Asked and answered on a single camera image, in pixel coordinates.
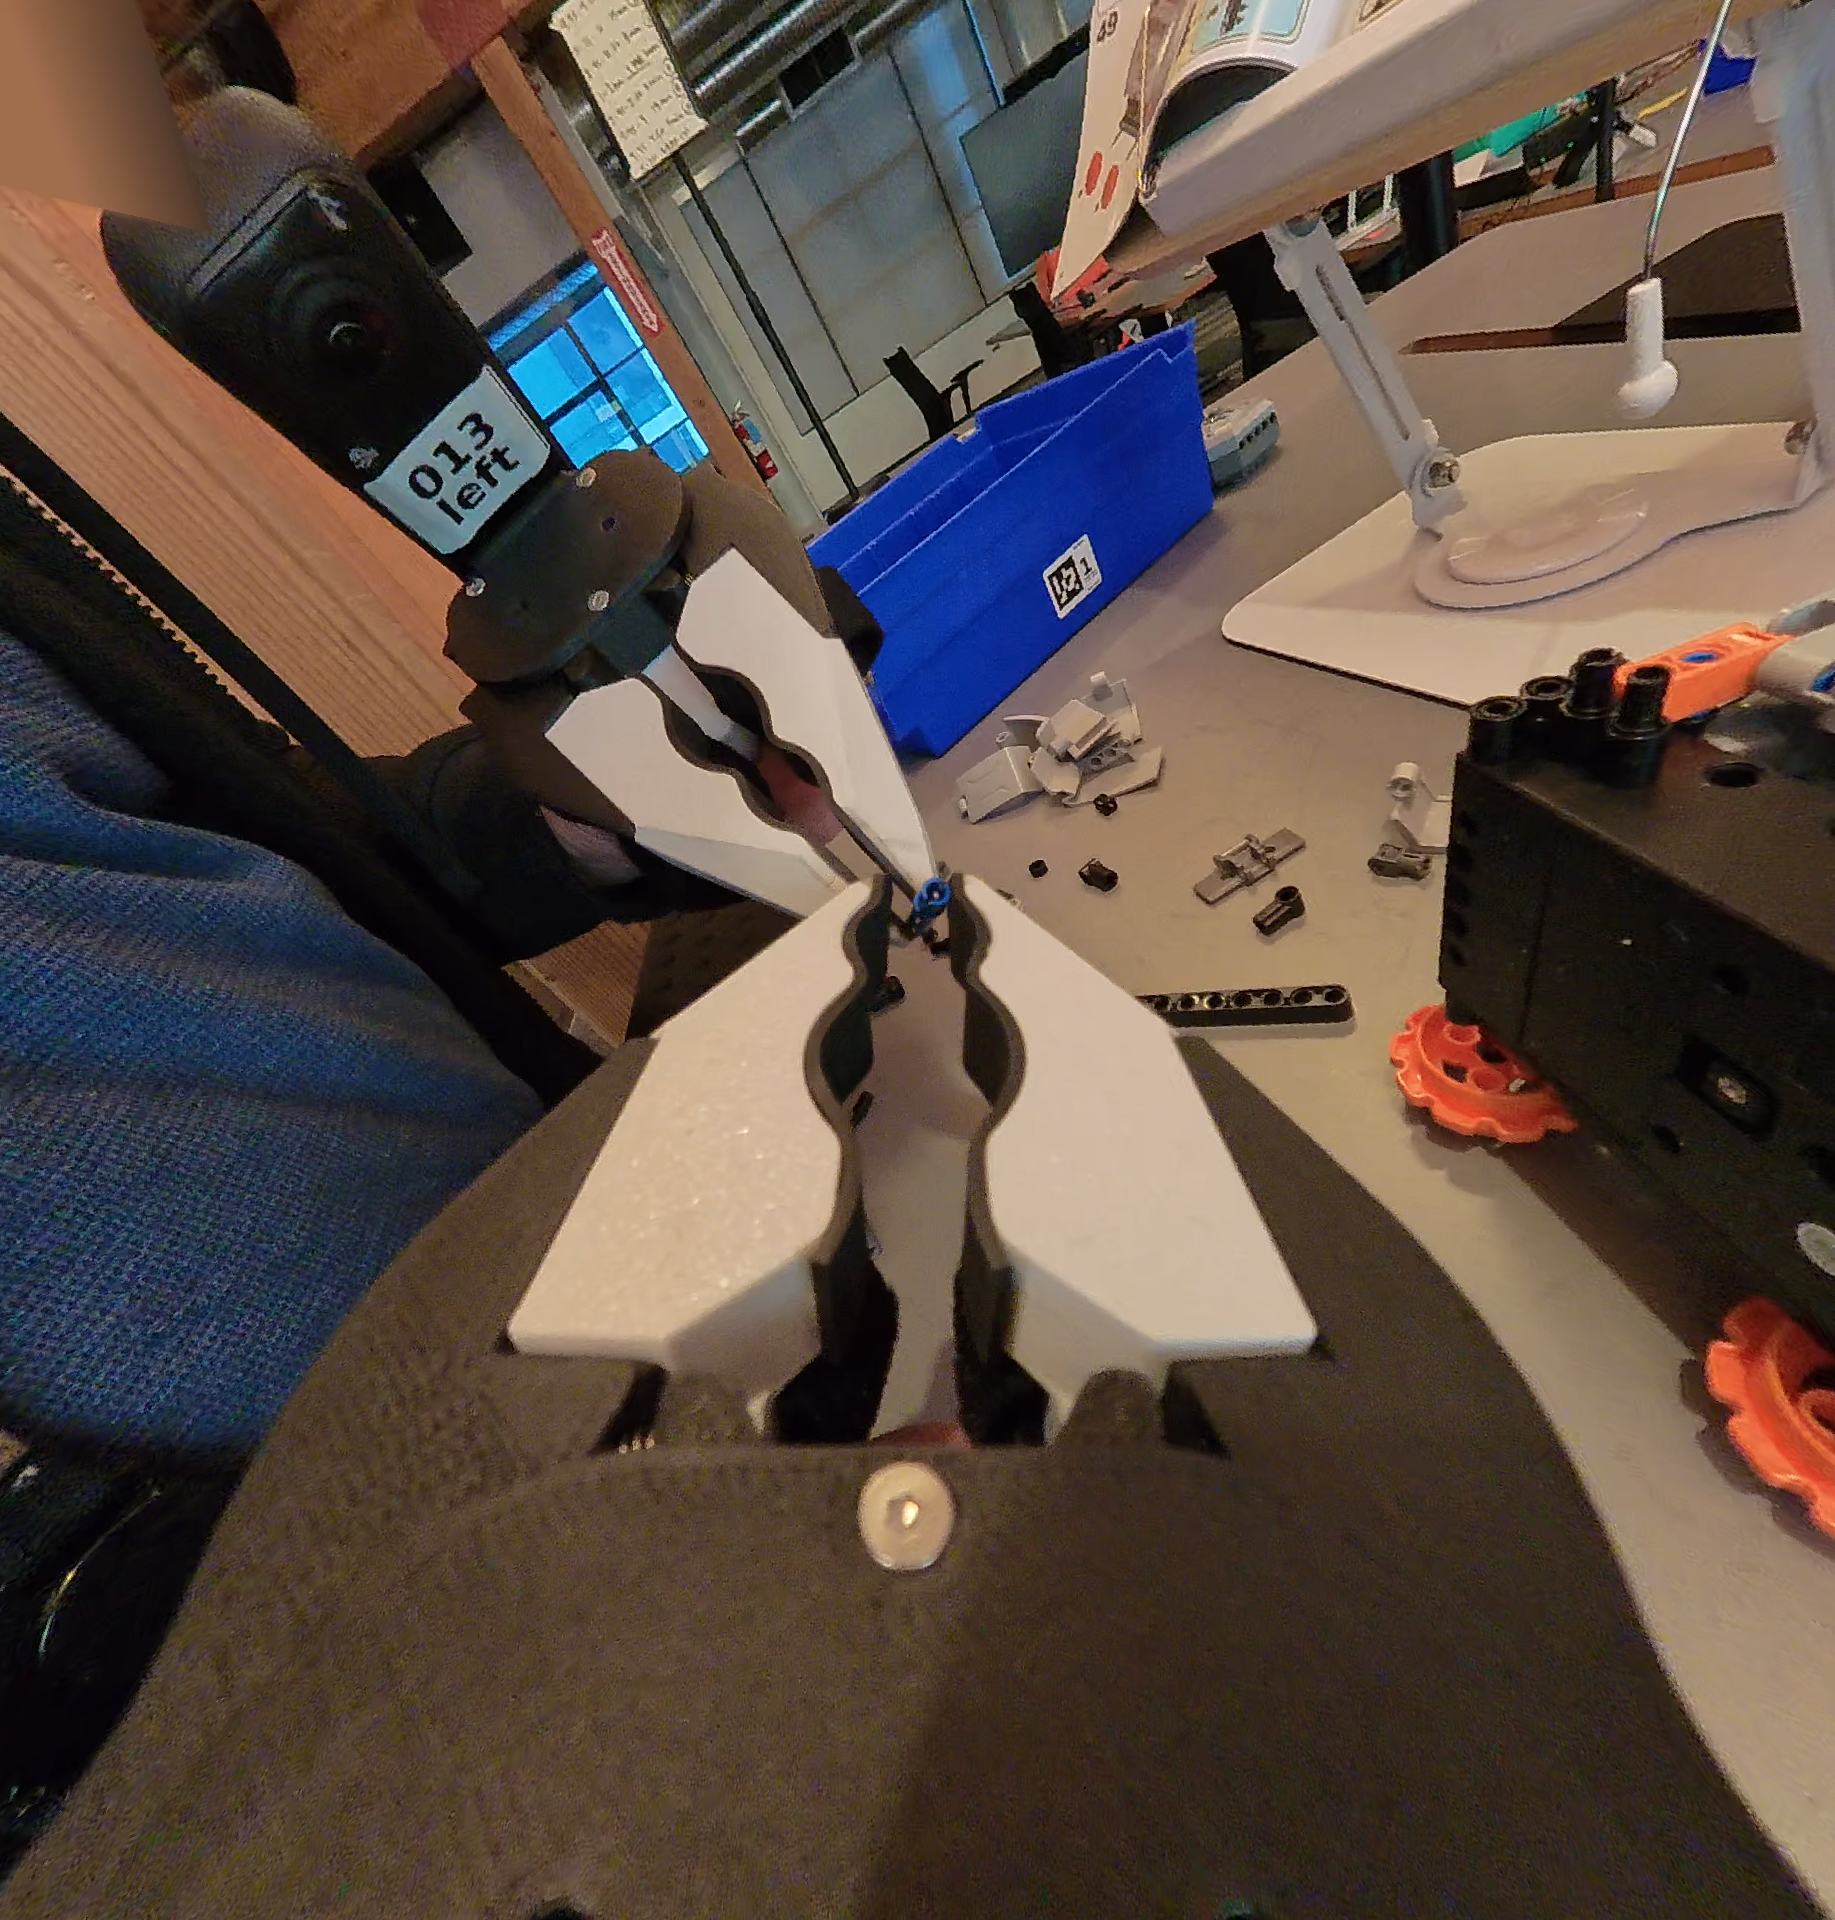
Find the light grey flat panel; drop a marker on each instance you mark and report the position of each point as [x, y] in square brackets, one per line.
[1134, 773]

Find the light grey block with holes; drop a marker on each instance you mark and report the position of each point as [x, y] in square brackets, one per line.
[1090, 734]

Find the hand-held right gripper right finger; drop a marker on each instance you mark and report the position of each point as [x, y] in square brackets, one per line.
[1158, 1201]

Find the grey toy block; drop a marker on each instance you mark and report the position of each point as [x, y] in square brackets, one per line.
[1248, 443]

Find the large light grey ringed panel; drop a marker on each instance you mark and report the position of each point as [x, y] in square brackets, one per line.
[1420, 802]

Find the person's blue jeans leg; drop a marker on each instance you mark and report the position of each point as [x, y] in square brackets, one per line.
[183, 1050]

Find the grey orange toy vehicle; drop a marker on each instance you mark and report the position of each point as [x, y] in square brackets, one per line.
[1682, 931]

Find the long black beam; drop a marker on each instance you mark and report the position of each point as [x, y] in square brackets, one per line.
[1248, 1005]

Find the white tablet stand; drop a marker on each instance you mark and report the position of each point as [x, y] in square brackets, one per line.
[1608, 510]

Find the small black pins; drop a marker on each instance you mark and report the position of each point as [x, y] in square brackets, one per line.
[1100, 870]

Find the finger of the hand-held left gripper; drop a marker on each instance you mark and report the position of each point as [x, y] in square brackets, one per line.
[812, 675]
[662, 780]

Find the wooden post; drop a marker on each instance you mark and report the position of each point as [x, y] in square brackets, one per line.
[618, 271]

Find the blue plastic bin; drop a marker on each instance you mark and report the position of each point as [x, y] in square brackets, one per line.
[1008, 571]

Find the black office chair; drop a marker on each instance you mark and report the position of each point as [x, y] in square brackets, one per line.
[932, 383]

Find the dark monitor screen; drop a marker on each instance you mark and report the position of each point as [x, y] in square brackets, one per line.
[1030, 164]

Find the white handwritten paper sheet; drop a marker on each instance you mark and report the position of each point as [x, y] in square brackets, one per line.
[632, 74]

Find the grey flat link piece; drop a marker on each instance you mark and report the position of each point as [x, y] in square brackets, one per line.
[1248, 866]

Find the blue toy pin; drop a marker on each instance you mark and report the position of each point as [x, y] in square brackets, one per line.
[932, 896]

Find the light grey panel with clip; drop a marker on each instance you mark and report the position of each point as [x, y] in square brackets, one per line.
[1116, 704]

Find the person's left hand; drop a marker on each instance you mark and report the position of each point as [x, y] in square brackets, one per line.
[588, 849]

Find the red fire extinguisher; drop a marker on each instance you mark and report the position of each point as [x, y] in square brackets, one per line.
[756, 443]

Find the light grey curved panel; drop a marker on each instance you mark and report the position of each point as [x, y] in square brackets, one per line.
[992, 788]

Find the dark grey connector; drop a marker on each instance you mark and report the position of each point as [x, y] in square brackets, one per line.
[1400, 861]

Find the person's left forearm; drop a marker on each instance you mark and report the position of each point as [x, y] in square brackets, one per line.
[466, 840]

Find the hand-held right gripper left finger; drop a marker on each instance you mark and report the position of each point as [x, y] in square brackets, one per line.
[678, 1201]

